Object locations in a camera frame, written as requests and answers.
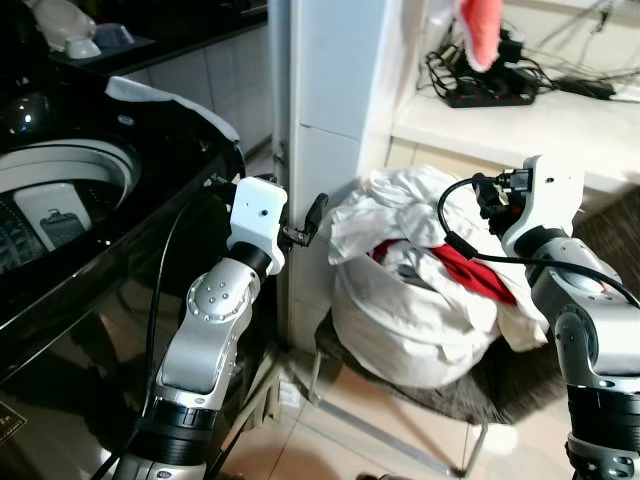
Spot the black tangled cable bundle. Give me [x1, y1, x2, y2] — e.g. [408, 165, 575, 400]
[425, 28, 557, 101]

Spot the pink hanging cloth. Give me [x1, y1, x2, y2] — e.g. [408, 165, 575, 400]
[428, 0, 508, 73]

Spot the white kettle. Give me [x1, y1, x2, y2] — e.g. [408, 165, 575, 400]
[28, 0, 103, 60]

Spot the black power strip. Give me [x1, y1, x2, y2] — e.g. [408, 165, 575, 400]
[444, 84, 542, 110]

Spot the white crumpled garment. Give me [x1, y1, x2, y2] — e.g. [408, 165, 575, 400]
[328, 165, 501, 269]

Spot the black power adapter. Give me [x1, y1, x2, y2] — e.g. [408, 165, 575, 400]
[556, 76, 619, 101]

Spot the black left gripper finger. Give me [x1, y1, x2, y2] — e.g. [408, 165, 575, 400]
[301, 193, 330, 242]

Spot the grey-blue small bowl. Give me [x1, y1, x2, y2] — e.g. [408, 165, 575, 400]
[94, 22, 138, 51]

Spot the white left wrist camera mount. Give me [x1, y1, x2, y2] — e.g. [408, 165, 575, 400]
[227, 175, 290, 277]

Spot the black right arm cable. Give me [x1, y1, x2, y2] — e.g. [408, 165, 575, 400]
[436, 175, 640, 307]

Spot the black top-load washing machine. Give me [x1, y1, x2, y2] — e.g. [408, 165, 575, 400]
[0, 40, 293, 480]

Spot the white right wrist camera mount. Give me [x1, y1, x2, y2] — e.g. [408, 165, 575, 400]
[499, 154, 587, 257]

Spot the brown woven rug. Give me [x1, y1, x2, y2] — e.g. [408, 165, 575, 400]
[570, 188, 640, 301]

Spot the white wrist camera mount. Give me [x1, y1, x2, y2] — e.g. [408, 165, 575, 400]
[499, 154, 587, 257]
[227, 175, 290, 277]

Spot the red garment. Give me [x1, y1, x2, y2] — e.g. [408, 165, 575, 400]
[373, 238, 521, 308]

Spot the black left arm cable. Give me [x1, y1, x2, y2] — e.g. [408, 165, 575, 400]
[95, 180, 241, 480]

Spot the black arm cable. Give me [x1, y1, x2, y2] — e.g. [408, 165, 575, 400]
[95, 180, 241, 480]
[436, 175, 640, 307]

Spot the white laundry bag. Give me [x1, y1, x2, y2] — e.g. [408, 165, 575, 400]
[330, 240, 553, 391]

